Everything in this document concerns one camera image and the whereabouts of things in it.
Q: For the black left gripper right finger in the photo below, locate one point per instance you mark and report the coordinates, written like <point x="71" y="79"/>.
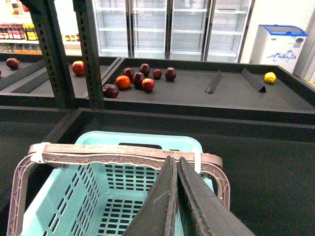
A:
<point x="201" y="211"/>

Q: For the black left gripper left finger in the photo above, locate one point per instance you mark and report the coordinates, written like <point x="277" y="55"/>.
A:
<point x="157" y="214"/>

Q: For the grey basket handle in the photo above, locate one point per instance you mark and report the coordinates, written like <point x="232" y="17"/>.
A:
<point x="60" y="154"/>

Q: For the turquoise plastic shopping basket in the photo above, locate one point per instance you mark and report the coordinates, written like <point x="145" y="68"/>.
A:
<point x="97" y="199"/>

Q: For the red yellow apple in pile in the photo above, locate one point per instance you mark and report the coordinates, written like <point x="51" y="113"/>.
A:
<point x="148" y="84"/>

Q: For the dark red apple front left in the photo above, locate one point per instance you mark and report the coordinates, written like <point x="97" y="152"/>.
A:
<point x="110" y="91"/>

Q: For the dark red apple centre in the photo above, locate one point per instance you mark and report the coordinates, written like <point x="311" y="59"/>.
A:
<point x="138" y="79"/>

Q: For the small dark red apple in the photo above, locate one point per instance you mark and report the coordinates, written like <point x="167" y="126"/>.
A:
<point x="157" y="74"/>

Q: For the dark red apple right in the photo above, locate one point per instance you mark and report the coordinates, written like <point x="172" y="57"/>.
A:
<point x="170" y="74"/>

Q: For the dark red apple back left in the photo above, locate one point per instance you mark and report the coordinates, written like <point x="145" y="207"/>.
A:
<point x="129" y="72"/>

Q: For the dark red apple back top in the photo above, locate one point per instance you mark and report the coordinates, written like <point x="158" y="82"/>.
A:
<point x="145" y="69"/>

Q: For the black divider left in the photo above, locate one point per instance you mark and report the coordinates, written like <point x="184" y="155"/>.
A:
<point x="214" y="83"/>

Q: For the black divider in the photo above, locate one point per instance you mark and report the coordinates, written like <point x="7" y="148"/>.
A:
<point x="257" y="85"/>
<point x="214" y="83"/>

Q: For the orange fruit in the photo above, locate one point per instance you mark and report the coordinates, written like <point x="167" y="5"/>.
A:
<point x="122" y="82"/>

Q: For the black divider right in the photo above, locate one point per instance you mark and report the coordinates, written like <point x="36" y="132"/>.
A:
<point x="257" y="85"/>

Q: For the yellow lemon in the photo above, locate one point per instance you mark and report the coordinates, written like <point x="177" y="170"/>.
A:
<point x="270" y="77"/>

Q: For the white blue chest freezer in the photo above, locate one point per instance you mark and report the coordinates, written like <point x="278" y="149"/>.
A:
<point x="278" y="45"/>

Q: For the glass door display fridge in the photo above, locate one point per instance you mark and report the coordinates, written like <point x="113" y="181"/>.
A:
<point x="199" y="30"/>

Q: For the dark red fruit far left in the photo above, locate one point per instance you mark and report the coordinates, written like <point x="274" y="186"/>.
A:
<point x="12" y="63"/>

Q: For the shelf of sauce bottles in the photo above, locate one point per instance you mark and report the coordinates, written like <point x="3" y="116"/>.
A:
<point x="19" y="39"/>

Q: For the red apple behind post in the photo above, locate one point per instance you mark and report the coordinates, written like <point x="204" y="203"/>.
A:
<point x="78" y="68"/>

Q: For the black perforated post right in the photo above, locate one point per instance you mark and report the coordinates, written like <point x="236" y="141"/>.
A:
<point x="87" y="32"/>

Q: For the black perforated post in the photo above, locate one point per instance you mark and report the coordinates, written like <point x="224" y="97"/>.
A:
<point x="87" y="32"/>
<point x="44" y="17"/>

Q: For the black perforated post left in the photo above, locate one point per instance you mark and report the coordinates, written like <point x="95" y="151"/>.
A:
<point x="44" y="17"/>

